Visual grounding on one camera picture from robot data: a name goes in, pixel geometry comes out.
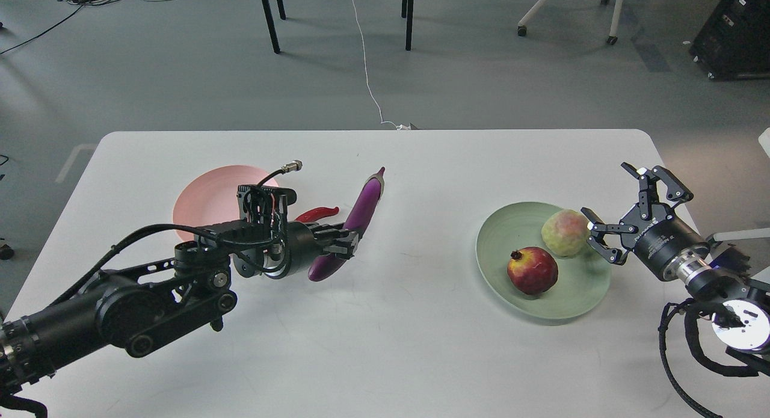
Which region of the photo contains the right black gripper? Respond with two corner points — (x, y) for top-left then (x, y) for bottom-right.
(581, 161), (710, 281)

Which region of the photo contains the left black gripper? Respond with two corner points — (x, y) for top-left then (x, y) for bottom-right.
(273, 221), (360, 279)

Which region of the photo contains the red chili pepper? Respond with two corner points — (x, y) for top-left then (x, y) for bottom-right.
(295, 206), (339, 223)

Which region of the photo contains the purple eggplant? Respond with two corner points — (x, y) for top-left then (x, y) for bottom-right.
(308, 167), (385, 281)

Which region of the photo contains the green pink guava fruit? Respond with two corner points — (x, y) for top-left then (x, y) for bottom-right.
(541, 209), (589, 258)

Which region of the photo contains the red pomegranate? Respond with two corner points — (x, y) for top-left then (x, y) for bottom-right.
(507, 246), (559, 295)

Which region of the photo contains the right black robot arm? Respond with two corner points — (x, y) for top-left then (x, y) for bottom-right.
(581, 162), (769, 417)

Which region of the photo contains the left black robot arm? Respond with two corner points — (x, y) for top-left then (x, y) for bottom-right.
(2, 170), (384, 417)

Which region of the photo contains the green plate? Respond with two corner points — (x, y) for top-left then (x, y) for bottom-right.
(475, 201), (611, 322)

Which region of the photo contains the pink plate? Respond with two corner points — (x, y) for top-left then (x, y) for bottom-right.
(171, 165), (270, 227)

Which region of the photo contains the black equipment case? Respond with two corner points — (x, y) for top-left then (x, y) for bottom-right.
(689, 0), (769, 81)

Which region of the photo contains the white chair base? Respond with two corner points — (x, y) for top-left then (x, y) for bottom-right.
(516, 0), (624, 46)

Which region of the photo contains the black table leg rear left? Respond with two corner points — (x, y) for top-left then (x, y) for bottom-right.
(276, 0), (287, 20)

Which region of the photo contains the white floor cable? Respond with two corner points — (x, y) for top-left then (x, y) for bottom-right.
(344, 0), (418, 131)

